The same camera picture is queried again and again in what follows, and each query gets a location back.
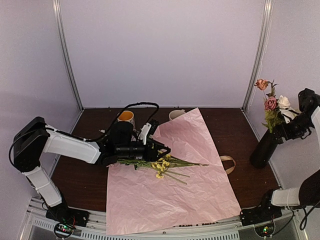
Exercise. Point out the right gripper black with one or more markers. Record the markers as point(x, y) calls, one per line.
point(288, 134)

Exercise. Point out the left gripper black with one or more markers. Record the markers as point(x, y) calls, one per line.
point(148, 156)

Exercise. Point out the green fern white flower bunch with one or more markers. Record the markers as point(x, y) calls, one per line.
point(272, 119)

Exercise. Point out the brown pink flower bunch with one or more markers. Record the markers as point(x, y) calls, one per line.
point(270, 100)

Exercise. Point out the pink wrapping paper sheet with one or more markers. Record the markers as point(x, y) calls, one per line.
point(137, 201)

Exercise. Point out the tan satin ribbon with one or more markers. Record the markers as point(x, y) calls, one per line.
point(231, 163)

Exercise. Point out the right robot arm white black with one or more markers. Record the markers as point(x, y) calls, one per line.
point(303, 157)

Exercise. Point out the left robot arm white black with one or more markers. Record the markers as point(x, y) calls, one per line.
point(119, 141)

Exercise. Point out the black cylindrical vase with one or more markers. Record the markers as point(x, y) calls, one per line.
point(264, 150)

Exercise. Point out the yellow small flower bunch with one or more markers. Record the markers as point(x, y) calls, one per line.
point(162, 166)

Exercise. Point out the beige floral mug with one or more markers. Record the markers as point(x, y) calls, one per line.
point(176, 113)

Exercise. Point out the yellow-inside floral mug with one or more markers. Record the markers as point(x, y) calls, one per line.
point(127, 116)

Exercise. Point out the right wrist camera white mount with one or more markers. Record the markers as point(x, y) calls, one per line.
point(288, 114)

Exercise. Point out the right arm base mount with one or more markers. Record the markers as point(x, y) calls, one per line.
point(263, 220)

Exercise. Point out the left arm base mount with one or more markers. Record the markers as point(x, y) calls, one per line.
point(67, 219)

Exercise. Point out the right aluminium frame post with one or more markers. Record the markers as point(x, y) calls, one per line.
point(261, 48)

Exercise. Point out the aluminium frame post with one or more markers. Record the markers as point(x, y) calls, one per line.
point(261, 48)
point(65, 53)

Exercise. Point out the left aluminium frame post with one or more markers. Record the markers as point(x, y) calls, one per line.
point(65, 53)

